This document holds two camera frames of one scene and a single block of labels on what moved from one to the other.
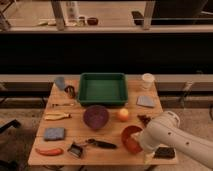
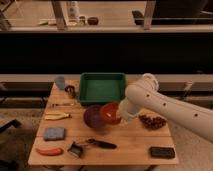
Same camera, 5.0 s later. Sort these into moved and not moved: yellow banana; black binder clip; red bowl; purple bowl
Moved: red bowl
Not moved: purple bowl; black binder clip; yellow banana
